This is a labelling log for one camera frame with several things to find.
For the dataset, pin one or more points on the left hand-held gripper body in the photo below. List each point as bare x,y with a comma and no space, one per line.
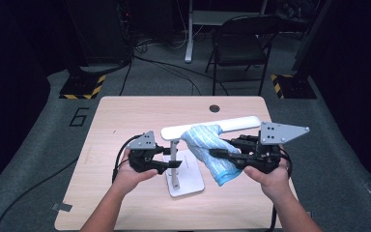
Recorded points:
143,143

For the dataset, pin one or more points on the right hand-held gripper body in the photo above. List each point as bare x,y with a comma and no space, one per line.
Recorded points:
277,133

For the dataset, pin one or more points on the white desk lamp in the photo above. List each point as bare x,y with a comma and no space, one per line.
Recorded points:
174,132

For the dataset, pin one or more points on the blue striped cloth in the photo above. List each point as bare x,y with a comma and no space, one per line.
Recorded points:
206,138

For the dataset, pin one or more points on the person's left hand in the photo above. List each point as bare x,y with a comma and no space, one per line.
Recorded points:
127,177

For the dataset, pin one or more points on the person's right hand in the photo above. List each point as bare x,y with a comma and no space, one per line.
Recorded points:
275,185

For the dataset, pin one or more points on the round black table grommet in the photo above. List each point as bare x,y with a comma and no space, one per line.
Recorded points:
214,108

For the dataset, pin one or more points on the black stand with striped base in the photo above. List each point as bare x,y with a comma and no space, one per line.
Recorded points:
80,85
298,87

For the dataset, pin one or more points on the grey tape piece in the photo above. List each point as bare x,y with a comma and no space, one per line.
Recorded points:
62,207
308,214

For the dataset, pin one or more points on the black folding chair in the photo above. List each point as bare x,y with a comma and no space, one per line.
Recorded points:
238,48

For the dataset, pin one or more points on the black equipment cabinet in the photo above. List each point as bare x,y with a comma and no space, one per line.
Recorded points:
103,32

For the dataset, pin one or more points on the white metal desk frame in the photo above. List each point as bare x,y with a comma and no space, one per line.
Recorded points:
189,48

